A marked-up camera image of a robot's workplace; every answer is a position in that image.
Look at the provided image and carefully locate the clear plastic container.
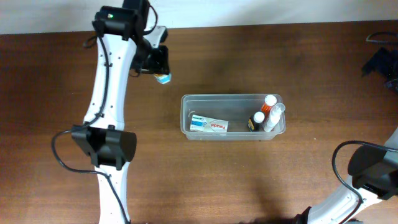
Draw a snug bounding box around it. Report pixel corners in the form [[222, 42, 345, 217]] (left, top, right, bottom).
[[180, 94, 286, 141]]

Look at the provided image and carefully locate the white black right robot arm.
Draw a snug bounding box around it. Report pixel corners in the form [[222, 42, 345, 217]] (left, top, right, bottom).
[[292, 131, 397, 223]]

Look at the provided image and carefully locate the orange tablet tube white cap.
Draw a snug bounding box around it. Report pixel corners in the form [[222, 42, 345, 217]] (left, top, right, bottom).
[[261, 95, 277, 116]]

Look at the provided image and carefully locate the black left camera cable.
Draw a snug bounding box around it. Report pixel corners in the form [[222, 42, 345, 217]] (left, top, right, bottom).
[[50, 4, 159, 224]]

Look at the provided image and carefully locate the small jar gold lid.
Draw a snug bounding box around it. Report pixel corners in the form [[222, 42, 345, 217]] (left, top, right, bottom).
[[154, 73, 172, 85]]

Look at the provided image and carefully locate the white dropper bottle clear cap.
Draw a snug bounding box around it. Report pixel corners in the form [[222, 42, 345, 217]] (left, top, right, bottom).
[[263, 103, 285, 132]]

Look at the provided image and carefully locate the white Panadol box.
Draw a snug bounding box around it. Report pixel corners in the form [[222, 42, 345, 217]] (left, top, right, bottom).
[[190, 114, 229, 133]]

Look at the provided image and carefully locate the dark bottle white cap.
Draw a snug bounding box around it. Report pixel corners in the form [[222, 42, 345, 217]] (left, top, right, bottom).
[[248, 111, 265, 132]]

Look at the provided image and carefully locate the black right camera cable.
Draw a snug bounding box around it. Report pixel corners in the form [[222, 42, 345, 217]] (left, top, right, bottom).
[[331, 30, 398, 224]]

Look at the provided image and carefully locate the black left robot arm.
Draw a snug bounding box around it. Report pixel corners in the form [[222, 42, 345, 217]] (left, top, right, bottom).
[[70, 0, 172, 223]]

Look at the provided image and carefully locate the black camera cable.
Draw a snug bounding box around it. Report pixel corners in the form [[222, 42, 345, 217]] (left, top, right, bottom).
[[50, 4, 159, 224], [331, 30, 398, 224]]

